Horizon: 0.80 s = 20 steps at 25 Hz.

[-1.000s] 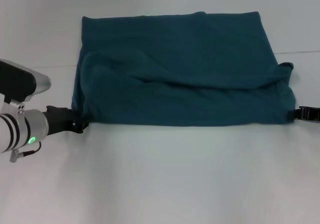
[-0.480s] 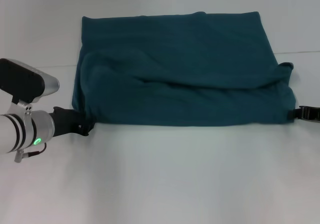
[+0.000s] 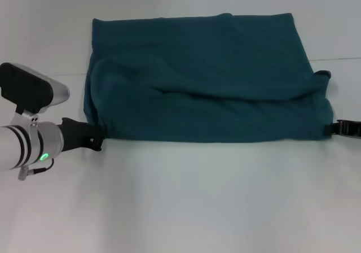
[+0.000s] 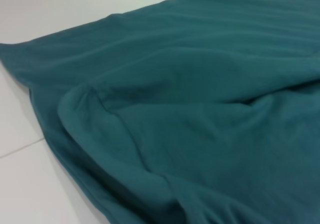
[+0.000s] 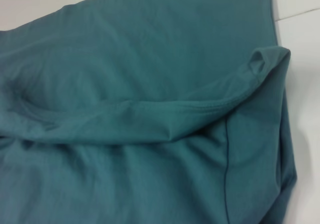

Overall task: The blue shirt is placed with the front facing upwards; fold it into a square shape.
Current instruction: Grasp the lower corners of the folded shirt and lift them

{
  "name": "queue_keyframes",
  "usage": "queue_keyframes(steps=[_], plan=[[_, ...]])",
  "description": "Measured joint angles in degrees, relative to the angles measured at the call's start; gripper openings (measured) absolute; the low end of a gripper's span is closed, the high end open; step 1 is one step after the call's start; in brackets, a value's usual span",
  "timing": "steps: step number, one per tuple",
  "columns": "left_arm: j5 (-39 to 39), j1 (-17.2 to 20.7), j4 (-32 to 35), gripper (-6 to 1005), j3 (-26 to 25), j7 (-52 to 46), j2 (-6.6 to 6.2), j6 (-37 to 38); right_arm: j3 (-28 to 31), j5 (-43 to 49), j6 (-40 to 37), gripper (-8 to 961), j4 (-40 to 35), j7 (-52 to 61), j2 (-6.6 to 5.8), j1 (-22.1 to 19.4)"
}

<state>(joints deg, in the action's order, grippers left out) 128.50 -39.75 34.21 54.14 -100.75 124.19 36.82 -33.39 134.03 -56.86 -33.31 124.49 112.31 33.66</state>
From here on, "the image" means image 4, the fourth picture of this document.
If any teal t-shirt with FREE print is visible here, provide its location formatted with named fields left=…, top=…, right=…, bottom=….
left=0, top=0, right=320, bottom=224

